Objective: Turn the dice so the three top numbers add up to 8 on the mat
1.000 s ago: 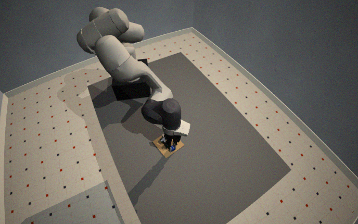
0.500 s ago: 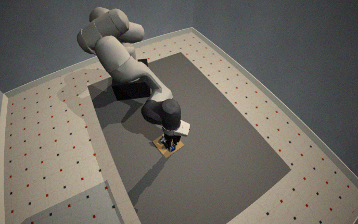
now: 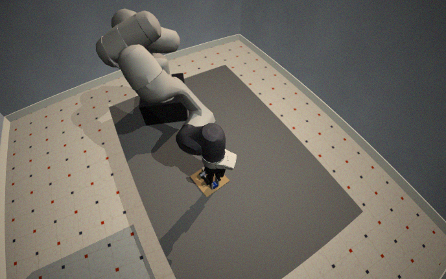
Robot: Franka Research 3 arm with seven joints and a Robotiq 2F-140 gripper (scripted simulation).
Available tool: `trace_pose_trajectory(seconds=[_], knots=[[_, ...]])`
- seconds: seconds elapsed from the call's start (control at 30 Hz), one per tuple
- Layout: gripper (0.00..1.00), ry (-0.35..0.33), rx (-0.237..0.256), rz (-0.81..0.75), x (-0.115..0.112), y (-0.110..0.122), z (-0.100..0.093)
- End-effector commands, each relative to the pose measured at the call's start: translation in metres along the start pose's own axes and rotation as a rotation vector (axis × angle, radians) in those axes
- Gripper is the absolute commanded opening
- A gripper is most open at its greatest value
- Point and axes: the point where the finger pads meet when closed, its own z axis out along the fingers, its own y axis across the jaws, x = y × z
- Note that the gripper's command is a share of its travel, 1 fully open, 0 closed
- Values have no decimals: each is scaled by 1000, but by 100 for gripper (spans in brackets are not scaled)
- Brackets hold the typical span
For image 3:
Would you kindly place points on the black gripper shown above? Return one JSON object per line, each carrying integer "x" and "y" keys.
{"x": 210, "y": 172}

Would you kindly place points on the orange flat mat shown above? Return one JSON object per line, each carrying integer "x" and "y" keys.
{"x": 207, "y": 191}

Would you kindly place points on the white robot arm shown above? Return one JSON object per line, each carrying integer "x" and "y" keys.
{"x": 199, "y": 135}

